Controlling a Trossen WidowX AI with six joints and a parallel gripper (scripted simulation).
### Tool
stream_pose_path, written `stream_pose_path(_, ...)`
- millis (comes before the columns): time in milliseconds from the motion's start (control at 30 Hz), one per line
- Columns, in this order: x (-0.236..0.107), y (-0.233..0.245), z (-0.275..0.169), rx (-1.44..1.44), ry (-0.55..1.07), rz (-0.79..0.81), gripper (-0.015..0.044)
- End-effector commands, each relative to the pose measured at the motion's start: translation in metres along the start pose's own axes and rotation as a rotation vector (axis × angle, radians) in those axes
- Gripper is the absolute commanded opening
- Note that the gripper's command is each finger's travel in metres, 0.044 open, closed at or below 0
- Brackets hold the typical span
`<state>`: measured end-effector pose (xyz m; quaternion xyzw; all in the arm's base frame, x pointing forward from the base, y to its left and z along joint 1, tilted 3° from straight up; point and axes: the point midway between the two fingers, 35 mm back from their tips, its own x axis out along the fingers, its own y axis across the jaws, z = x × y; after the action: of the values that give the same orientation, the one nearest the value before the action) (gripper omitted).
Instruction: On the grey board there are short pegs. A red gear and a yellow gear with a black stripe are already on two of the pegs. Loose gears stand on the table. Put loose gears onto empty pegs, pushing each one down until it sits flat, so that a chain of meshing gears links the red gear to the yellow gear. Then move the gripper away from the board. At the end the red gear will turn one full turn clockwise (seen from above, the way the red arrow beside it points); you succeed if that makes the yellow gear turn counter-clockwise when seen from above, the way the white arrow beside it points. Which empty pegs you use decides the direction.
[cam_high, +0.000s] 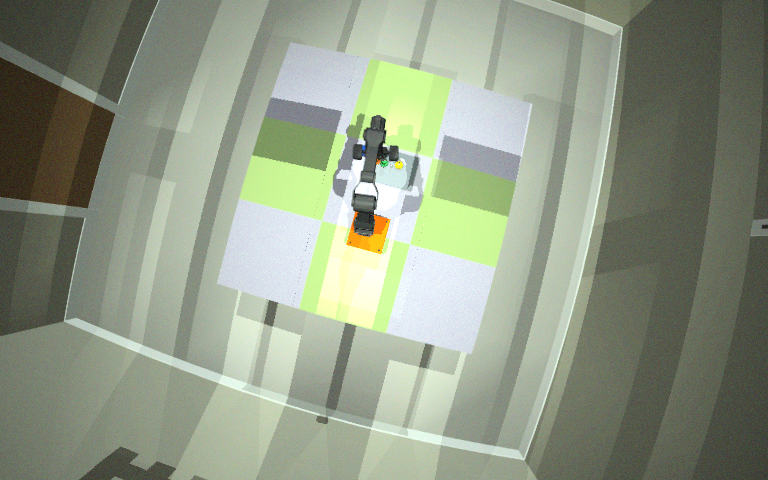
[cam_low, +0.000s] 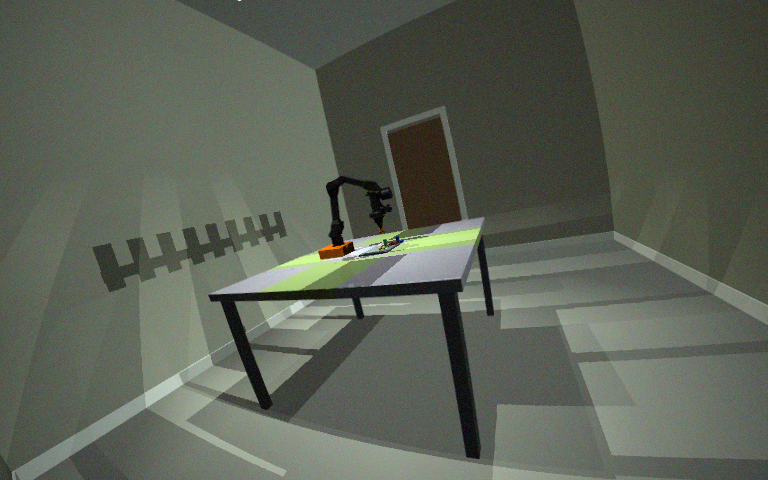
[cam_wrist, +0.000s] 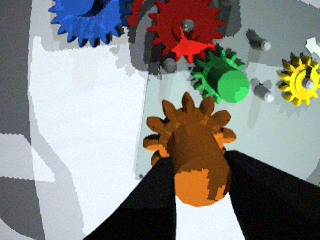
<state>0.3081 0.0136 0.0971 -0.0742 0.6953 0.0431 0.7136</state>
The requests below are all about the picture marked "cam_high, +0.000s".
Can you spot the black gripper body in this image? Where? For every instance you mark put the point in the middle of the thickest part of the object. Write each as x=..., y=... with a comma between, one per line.
x=393, y=152

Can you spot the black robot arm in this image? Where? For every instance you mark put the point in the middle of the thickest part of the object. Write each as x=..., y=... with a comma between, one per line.
x=365, y=204

